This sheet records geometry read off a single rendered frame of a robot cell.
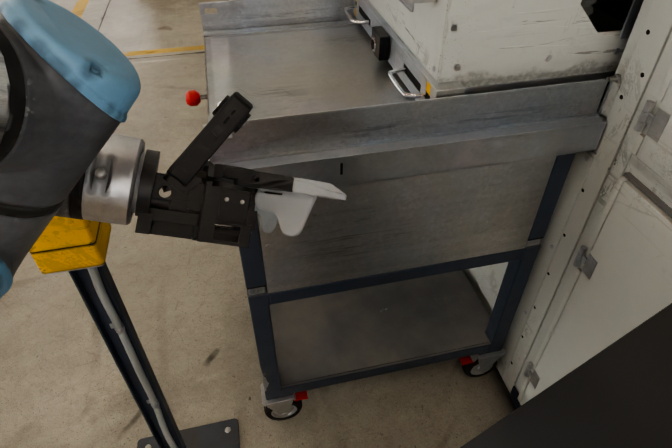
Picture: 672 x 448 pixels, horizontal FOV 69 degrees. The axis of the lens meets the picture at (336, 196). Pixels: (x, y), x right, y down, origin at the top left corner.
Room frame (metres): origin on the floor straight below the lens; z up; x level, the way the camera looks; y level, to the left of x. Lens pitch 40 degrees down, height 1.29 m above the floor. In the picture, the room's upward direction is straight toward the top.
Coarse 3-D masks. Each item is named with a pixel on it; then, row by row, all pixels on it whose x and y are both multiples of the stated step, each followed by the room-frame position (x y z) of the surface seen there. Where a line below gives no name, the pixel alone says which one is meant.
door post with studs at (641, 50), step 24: (648, 0) 0.76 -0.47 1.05; (648, 24) 0.74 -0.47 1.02; (648, 48) 0.72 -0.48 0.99; (624, 72) 0.75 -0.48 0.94; (648, 72) 0.71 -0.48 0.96; (624, 96) 0.73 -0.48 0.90; (624, 120) 0.71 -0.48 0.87; (600, 168) 0.72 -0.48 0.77; (576, 216) 0.73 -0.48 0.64; (552, 264) 0.73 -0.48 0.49; (552, 288) 0.71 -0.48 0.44; (528, 336) 0.72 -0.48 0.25
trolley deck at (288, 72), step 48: (240, 48) 1.06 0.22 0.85; (288, 48) 1.06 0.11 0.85; (336, 48) 1.06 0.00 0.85; (288, 96) 0.84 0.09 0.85; (336, 96) 0.84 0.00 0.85; (384, 96) 0.84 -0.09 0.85; (384, 144) 0.67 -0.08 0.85; (432, 144) 0.67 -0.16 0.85; (480, 144) 0.69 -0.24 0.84; (528, 144) 0.71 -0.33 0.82; (576, 144) 0.73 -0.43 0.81
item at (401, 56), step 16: (368, 0) 1.15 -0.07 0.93; (368, 16) 1.10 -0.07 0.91; (368, 32) 1.09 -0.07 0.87; (400, 48) 0.89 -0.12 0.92; (400, 64) 0.88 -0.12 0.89; (416, 64) 0.81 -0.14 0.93; (416, 80) 0.80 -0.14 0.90; (432, 80) 0.74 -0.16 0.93; (432, 96) 0.72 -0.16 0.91; (448, 96) 0.71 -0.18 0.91
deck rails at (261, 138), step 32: (256, 0) 1.19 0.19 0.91; (288, 0) 1.21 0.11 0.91; (320, 0) 1.22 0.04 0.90; (352, 0) 1.24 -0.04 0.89; (224, 32) 1.15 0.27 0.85; (256, 32) 1.16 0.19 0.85; (480, 96) 0.72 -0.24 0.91; (512, 96) 0.73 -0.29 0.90; (544, 96) 0.74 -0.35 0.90; (576, 96) 0.76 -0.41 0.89; (256, 128) 0.64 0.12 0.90; (288, 128) 0.65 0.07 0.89; (320, 128) 0.66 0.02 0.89; (352, 128) 0.67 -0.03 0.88; (384, 128) 0.68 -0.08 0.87; (416, 128) 0.69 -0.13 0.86; (448, 128) 0.71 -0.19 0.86; (480, 128) 0.72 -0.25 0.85; (224, 160) 0.62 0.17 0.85
